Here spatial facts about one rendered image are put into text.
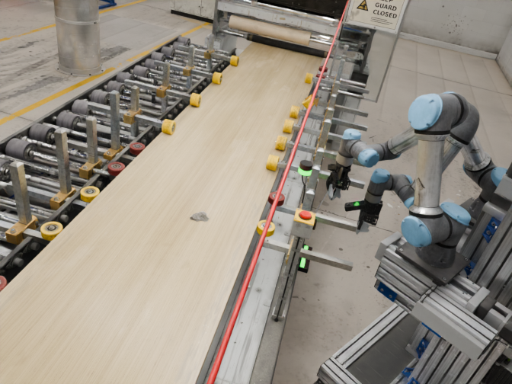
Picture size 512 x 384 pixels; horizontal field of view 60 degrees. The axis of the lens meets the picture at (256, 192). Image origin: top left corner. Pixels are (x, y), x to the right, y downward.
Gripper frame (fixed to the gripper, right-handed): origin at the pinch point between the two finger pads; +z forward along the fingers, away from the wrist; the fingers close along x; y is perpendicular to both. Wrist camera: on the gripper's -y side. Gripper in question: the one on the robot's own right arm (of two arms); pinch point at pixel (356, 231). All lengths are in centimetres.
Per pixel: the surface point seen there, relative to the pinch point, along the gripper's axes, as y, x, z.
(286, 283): -27, -57, -9
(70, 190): -134, -30, -3
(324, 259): -13.2, -26.5, 0.4
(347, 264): -3.0, -26.3, 0.1
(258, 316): -35, -51, 20
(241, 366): -35, -77, 20
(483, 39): 251, 864, 51
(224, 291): -48, -69, -8
